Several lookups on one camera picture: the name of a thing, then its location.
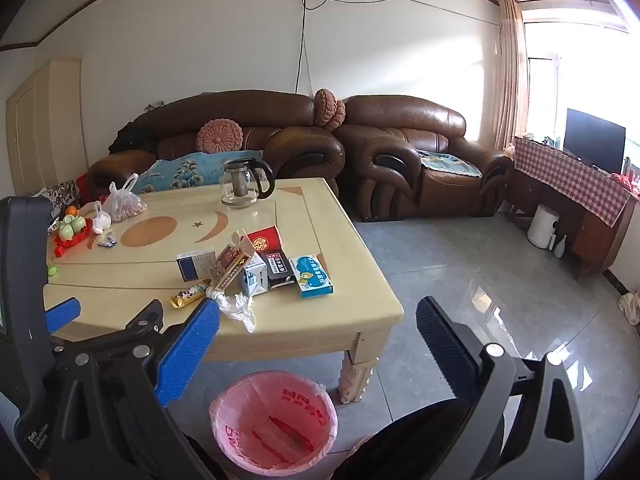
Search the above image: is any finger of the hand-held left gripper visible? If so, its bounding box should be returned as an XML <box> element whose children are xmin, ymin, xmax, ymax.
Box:
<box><xmin>44</xmin><ymin>296</ymin><xmax>82</xmax><ymax>335</ymax></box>

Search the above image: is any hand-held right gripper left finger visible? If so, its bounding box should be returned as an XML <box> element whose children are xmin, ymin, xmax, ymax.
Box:
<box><xmin>50</xmin><ymin>299</ymin><xmax>222</xmax><ymax>480</ymax></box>

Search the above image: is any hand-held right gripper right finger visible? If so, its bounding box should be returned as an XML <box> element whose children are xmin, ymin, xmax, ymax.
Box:
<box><xmin>415</xmin><ymin>296</ymin><xmax>587</xmax><ymax>480</ymax></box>

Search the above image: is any candy bar wrapper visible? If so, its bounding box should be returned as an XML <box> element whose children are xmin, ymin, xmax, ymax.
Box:
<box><xmin>170</xmin><ymin>280</ymin><xmax>213</xmax><ymax>309</ymax></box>

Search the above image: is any white tissue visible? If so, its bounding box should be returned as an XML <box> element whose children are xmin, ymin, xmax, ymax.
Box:
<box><xmin>212</xmin><ymin>290</ymin><xmax>257</xmax><ymax>334</ymax></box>

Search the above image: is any blue and white box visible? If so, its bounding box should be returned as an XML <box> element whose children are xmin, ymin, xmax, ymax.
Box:
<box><xmin>176</xmin><ymin>249</ymin><xmax>219</xmax><ymax>282</ymax></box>

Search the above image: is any brown paper carton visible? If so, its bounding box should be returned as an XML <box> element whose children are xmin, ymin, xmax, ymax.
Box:
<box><xmin>210</xmin><ymin>230</ymin><xmax>256</xmax><ymax>292</ymax></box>

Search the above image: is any bin with pink bag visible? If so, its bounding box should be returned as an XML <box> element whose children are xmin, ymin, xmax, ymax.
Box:
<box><xmin>209</xmin><ymin>370</ymin><xmax>339</xmax><ymax>479</ymax></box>

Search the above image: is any light blue medicine box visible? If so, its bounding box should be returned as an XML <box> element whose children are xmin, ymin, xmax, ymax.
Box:
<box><xmin>290</xmin><ymin>254</ymin><xmax>335</xmax><ymax>299</ymax></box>

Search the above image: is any red tray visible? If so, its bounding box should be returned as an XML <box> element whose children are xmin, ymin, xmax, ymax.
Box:
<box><xmin>52</xmin><ymin>215</ymin><xmax>95</xmax><ymax>260</ymax></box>

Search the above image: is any black and white floral fabric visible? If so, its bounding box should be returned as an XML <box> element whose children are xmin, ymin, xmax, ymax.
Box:
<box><xmin>44</xmin><ymin>180</ymin><xmax>82</xmax><ymax>207</ymax></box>

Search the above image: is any white milk carton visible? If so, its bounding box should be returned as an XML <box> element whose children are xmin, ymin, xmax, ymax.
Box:
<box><xmin>239</xmin><ymin>252</ymin><xmax>269</xmax><ymax>297</ymax></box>

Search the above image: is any small white plastic bag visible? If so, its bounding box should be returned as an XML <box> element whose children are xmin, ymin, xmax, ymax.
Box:
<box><xmin>91</xmin><ymin>201</ymin><xmax>113</xmax><ymax>235</ymax></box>

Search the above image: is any black box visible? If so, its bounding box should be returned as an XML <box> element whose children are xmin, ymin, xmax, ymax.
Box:
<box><xmin>260</xmin><ymin>250</ymin><xmax>296</xmax><ymax>290</ymax></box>

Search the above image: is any beige coffee table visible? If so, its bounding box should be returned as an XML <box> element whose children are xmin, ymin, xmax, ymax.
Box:
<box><xmin>42</xmin><ymin>176</ymin><xmax>405</xmax><ymax>406</ymax></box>

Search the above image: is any plastic bag of nuts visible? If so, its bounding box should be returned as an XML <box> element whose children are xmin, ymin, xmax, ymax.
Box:
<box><xmin>102</xmin><ymin>173</ymin><xmax>149</xmax><ymax>225</ymax></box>

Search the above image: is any red paper cup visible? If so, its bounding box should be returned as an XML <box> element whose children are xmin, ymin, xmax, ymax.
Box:
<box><xmin>247</xmin><ymin>226</ymin><xmax>284</xmax><ymax>256</ymax></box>

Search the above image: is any cream wardrobe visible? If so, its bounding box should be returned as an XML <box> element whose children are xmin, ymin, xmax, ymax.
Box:
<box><xmin>6</xmin><ymin>58</ymin><xmax>84</xmax><ymax>197</ymax></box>

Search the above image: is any white round appliance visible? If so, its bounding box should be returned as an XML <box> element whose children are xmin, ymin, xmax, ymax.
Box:
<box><xmin>527</xmin><ymin>204</ymin><xmax>561</xmax><ymax>250</ymax></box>

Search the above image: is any black clothing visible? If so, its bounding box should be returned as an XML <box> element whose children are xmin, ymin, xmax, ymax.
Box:
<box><xmin>108</xmin><ymin>121</ymin><xmax>157</xmax><ymax>155</ymax></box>

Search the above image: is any blue floral cushion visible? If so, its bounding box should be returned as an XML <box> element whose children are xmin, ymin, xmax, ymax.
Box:
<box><xmin>131</xmin><ymin>150</ymin><xmax>264</xmax><ymax>195</ymax></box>

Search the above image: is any blue seat mat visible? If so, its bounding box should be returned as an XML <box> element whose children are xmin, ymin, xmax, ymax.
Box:
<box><xmin>417</xmin><ymin>150</ymin><xmax>484</xmax><ymax>179</ymax></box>

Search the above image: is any wooden cabinet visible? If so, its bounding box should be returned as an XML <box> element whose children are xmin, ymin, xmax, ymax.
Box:
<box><xmin>507</xmin><ymin>167</ymin><xmax>639</xmax><ymax>281</ymax></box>

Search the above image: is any white cloth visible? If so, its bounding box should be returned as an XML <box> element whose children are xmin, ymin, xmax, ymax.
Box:
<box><xmin>617</xmin><ymin>291</ymin><xmax>640</xmax><ymax>326</ymax></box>

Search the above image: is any red checkered cloth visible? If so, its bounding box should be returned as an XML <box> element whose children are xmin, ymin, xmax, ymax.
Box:
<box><xmin>512</xmin><ymin>136</ymin><xmax>632</xmax><ymax>227</ymax></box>

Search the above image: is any large round pink cushion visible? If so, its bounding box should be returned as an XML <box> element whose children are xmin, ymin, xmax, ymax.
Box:
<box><xmin>197</xmin><ymin>119</ymin><xmax>245</xmax><ymax>154</ymax></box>

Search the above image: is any brown leather armchair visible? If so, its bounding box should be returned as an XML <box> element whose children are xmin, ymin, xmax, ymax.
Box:
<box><xmin>332</xmin><ymin>94</ymin><xmax>514</xmax><ymax>222</ymax></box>

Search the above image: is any long brown leather sofa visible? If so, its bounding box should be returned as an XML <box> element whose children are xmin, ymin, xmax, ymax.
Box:
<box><xmin>87</xmin><ymin>89</ymin><xmax>346</xmax><ymax>202</ymax></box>

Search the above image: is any black television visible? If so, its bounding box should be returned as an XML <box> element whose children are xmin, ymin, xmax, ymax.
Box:
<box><xmin>564</xmin><ymin>108</ymin><xmax>627</xmax><ymax>175</ymax></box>

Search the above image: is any pink curtain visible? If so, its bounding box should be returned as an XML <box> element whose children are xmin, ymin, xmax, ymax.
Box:
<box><xmin>494</xmin><ymin>0</ymin><xmax>531</xmax><ymax>152</ymax></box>

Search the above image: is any window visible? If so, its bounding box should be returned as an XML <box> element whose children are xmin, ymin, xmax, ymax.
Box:
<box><xmin>520</xmin><ymin>0</ymin><xmax>640</xmax><ymax>162</ymax></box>

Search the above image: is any glass teapot black handle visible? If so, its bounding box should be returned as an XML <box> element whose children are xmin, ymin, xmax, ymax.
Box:
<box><xmin>220</xmin><ymin>156</ymin><xmax>276</xmax><ymax>210</ymax></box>

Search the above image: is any black hanging cable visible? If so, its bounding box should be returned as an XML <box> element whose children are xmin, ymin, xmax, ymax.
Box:
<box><xmin>294</xmin><ymin>0</ymin><xmax>308</xmax><ymax>96</ymax></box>

